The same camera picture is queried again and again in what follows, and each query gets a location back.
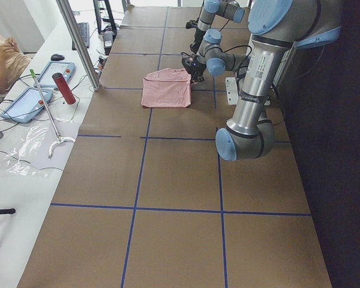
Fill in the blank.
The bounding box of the black computer mouse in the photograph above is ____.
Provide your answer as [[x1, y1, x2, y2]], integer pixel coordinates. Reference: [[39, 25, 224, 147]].
[[50, 53, 65, 61]]

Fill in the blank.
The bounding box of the near blue teach pendant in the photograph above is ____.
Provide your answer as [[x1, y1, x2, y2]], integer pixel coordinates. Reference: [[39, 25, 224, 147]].
[[0, 88, 44, 124]]

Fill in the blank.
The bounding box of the black power adapter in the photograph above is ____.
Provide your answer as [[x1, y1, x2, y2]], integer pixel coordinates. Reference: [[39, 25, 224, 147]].
[[103, 31, 114, 50]]

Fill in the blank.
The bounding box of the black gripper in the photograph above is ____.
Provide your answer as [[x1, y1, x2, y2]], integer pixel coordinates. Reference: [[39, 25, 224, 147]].
[[191, 64, 205, 83], [190, 29, 203, 53]]

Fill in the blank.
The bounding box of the pink Snoopy t-shirt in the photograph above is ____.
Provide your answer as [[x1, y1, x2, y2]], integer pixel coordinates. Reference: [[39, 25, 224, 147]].
[[141, 68, 191, 108]]

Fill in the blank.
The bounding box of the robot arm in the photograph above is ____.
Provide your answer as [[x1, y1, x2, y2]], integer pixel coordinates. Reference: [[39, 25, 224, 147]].
[[185, 0, 245, 53], [182, 1, 343, 161]]

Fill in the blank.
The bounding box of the clear plastic bag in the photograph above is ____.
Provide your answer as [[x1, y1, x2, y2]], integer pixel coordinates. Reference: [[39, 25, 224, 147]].
[[0, 122, 50, 178]]

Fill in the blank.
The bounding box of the blue teach pendant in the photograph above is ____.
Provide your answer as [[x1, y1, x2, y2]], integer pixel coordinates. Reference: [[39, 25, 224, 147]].
[[0, 88, 44, 124], [33, 61, 77, 89]]

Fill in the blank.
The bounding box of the red cylinder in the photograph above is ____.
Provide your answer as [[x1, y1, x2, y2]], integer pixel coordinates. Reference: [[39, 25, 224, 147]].
[[52, 73, 76, 104]]

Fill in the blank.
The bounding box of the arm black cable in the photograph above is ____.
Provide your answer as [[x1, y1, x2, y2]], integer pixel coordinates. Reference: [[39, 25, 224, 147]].
[[223, 44, 254, 82]]

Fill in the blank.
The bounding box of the white pole base mount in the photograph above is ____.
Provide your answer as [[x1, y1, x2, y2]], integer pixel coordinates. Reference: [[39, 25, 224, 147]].
[[224, 76, 272, 106]]

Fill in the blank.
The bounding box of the metal reacher stick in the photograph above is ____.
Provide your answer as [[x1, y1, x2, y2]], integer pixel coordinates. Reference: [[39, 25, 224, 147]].
[[29, 69, 76, 159]]

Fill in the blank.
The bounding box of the aluminium frame post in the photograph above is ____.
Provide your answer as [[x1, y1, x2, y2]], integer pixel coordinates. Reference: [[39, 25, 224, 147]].
[[56, 0, 101, 91]]

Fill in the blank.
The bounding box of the black keyboard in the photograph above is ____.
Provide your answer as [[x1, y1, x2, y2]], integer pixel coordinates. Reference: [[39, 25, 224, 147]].
[[77, 22, 90, 48]]

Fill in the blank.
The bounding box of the person in beige shirt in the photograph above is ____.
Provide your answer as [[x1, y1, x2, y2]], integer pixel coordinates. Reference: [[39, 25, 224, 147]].
[[0, 35, 32, 96]]

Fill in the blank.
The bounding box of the far blue teach pendant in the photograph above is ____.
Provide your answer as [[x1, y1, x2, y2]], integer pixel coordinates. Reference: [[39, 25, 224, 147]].
[[33, 61, 77, 89]]

